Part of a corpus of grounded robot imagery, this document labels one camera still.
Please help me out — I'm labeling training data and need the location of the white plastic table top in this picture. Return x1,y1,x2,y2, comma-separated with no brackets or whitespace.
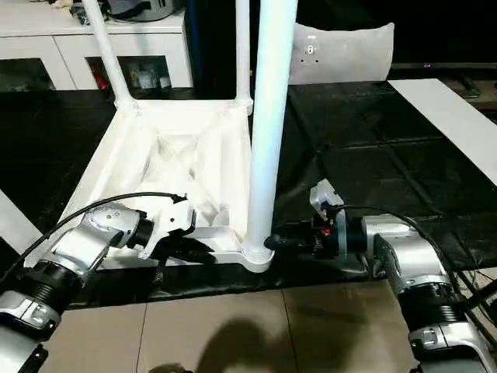
23,99,276,275

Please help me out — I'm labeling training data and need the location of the white plastic table leg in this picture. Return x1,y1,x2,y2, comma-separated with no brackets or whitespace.
240,0,300,269
82,0,139,113
234,0,254,110
0,190,43,253

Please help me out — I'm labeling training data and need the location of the black work mat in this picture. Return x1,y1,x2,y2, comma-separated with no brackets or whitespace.
0,81,497,308

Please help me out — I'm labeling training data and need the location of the white flat board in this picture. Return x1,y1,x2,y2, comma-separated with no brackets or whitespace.
388,77,497,180

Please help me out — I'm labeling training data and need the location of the grey cushion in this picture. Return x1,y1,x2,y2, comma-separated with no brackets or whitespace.
289,22,395,85

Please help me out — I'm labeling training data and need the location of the white glass-door cabinet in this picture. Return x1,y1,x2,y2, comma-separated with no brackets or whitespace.
0,7,195,92

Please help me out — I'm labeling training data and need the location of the grey helmet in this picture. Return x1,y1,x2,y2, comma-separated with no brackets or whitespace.
104,0,186,23

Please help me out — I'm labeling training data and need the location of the black clutter pile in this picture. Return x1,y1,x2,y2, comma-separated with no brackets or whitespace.
73,3,94,26

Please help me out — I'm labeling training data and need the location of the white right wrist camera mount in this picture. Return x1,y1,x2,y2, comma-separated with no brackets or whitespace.
309,179,346,257

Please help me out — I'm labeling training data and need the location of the black left wrist camera cable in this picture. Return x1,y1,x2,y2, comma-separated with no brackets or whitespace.
0,192,187,281

